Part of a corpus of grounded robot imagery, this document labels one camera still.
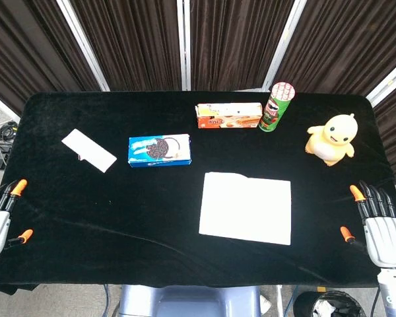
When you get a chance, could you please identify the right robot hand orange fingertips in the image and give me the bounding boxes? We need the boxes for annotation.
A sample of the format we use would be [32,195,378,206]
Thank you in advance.
[340,180,396,269]

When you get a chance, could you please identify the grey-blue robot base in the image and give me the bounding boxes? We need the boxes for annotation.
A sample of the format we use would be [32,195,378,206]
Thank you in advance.
[117,284,262,317]

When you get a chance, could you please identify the black trash bin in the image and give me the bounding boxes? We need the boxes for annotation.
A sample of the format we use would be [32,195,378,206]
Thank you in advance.
[292,291,368,317]

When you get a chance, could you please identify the yellow duck plush toy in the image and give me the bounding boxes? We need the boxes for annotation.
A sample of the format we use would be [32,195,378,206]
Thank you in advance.
[304,113,359,167]

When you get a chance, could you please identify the white paper slip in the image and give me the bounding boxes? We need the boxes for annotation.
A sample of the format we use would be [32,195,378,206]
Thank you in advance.
[61,128,118,174]

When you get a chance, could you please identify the black velvet tablecloth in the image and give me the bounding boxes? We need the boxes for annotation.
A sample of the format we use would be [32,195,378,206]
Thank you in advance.
[0,90,396,289]

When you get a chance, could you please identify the green Pringles can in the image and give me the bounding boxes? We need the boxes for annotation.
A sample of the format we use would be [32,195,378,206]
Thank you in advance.
[258,81,296,133]

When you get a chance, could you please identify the blue Oreo cookie box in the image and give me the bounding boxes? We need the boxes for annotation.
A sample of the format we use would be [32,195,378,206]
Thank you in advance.
[127,133,193,168]

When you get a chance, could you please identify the orange biscuit box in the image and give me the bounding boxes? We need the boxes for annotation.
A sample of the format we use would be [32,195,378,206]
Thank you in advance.
[195,102,263,129]

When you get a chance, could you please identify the black coiled cables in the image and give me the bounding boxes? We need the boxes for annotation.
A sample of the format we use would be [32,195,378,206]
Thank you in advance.
[0,109,20,146]

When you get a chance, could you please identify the blue cable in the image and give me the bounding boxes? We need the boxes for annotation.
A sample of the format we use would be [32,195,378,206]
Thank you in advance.
[102,283,112,317]

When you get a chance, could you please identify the white screen frame post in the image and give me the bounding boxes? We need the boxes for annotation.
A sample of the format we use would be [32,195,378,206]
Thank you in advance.
[261,0,305,92]
[176,0,192,92]
[365,54,396,107]
[55,0,111,92]

